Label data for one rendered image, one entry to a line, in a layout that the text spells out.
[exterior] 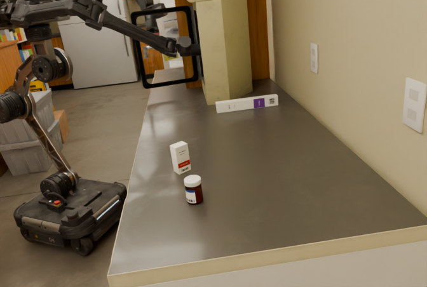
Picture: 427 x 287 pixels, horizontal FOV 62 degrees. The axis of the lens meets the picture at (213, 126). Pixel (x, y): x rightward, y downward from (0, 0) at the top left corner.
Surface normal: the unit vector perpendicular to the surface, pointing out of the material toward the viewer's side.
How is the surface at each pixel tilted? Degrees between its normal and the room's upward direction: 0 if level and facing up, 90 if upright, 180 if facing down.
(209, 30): 90
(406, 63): 90
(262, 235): 1
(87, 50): 90
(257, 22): 90
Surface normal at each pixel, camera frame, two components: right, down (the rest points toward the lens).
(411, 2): -0.99, 0.14
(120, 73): 0.11, 0.35
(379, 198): -0.11, -0.93
